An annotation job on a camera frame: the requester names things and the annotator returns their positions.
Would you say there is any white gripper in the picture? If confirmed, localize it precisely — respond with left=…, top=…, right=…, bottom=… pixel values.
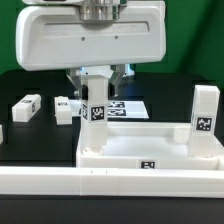
left=16, top=0, right=166, bottom=100

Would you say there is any white desk tabletop tray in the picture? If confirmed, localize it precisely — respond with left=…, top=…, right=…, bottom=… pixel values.
left=76, top=122, right=224, bottom=171

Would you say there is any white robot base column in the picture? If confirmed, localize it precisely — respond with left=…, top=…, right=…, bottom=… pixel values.
left=76, top=64, right=135, bottom=78

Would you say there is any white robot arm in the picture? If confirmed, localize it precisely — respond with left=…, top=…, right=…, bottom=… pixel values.
left=16, top=0, right=166, bottom=71

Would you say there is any white sheet with fiducial tags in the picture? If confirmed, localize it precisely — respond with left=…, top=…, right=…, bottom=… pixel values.
left=78, top=101, right=149, bottom=120

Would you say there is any white block at left edge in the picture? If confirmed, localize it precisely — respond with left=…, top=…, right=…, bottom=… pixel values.
left=0, top=125, right=3, bottom=145

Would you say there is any white front fence rail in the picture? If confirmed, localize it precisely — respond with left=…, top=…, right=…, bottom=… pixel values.
left=0, top=166, right=224, bottom=198

